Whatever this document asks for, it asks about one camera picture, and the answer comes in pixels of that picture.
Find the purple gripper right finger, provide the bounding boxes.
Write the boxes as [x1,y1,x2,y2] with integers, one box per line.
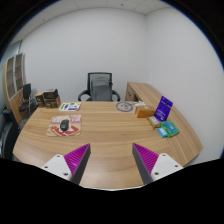
[132,143,182,185]

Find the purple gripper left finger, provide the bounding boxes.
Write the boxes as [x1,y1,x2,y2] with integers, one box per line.
[42,144,91,185]

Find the dark grey computer mouse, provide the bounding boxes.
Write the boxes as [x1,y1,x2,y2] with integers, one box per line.
[60,119,69,131]

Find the cartoon printed mouse pad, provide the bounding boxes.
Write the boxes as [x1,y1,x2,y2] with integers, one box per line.
[46,115,82,137]

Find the small blue packet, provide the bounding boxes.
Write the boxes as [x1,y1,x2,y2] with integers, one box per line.
[158,128,168,138]

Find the small tan box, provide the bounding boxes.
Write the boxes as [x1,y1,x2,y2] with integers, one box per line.
[147,116,160,128]

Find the orange cardboard box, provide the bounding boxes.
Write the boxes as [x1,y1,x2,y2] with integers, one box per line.
[135,106,155,118]

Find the white green sticker sheet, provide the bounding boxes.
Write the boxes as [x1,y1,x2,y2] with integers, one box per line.
[59,102,81,111]

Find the purple standing sign card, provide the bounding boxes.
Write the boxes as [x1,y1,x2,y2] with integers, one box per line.
[154,96,173,122]

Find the dark stacked boxes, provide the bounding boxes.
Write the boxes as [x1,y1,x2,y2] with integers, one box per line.
[44,88,61,108]

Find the black sofa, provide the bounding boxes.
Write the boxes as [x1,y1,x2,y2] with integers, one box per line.
[0,109,19,160]

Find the wooden side desk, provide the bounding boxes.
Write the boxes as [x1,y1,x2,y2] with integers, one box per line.
[124,81,168,109]

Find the brown cardboard box left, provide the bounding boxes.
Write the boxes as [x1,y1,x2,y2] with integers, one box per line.
[35,92,45,107]

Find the black visitor chair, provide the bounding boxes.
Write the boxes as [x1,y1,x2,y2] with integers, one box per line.
[19,83,37,112]

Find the black mesh office chair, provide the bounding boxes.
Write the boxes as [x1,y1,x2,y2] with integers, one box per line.
[78,72,121,102]

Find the wooden glass-door cabinet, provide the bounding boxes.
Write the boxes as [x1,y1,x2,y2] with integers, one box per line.
[2,53,26,124]

